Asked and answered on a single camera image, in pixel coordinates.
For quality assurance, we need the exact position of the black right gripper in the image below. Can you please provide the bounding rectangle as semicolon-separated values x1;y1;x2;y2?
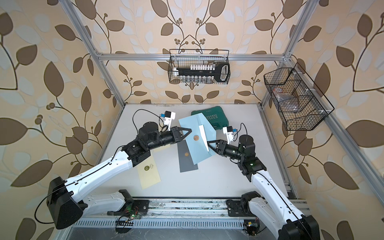
207;139;245;162

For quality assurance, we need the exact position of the white card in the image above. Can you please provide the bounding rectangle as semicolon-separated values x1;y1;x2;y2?
199;125;210;152

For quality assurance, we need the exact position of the light blue-grey envelope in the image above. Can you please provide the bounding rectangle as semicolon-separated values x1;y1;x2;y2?
179;113;217;165

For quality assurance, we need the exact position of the dark grey envelope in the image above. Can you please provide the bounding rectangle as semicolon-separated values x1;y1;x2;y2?
177;141;199;173

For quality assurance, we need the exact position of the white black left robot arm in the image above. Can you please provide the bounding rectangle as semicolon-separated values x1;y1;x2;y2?
42;111;192;230

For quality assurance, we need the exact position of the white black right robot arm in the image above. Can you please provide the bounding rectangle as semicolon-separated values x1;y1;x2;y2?
205;134;321;240

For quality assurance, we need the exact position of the cream envelope green seal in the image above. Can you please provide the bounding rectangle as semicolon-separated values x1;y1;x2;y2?
137;156;161;190

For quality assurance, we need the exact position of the green plastic tool case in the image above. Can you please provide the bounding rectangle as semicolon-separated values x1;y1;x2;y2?
191;106;229;130

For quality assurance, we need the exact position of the black socket set holder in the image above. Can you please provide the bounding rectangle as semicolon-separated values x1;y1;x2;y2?
168;62;231;84

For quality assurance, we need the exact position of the right small circuit board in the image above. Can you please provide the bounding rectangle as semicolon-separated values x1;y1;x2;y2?
243;219;261;236

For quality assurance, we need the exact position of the small circuit board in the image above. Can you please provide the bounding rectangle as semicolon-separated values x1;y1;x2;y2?
243;219;261;236
115;209;138;234

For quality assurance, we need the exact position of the plastic bag in basket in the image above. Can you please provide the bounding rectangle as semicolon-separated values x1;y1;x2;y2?
272;87;300;113

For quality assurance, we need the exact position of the left small circuit board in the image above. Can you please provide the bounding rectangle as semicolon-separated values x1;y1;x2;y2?
115;209;138;234

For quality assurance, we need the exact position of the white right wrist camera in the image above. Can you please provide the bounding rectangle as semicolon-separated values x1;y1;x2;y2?
223;126;237;144

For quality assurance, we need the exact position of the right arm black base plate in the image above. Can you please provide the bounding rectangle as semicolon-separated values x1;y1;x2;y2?
226;191;264;217

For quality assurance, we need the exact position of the black wire basket back wall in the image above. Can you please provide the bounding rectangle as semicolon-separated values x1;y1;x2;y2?
168;49;231;85

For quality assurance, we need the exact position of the black wire basket wall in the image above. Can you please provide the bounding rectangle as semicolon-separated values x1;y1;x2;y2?
264;63;335;131
168;49;231;85

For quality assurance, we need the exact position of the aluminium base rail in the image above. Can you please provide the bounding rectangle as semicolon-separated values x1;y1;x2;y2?
74;196;314;230

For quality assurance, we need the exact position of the aluminium frame back crossbar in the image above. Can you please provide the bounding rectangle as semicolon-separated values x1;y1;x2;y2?
97;53;286;62

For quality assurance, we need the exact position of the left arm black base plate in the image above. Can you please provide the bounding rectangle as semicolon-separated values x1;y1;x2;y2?
107;190;150;218

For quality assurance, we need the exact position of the black wire basket right wall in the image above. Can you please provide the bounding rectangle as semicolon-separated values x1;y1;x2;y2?
264;63;335;131

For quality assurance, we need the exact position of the aluminium frame post left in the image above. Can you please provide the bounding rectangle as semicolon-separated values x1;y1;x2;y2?
59;0;126;108

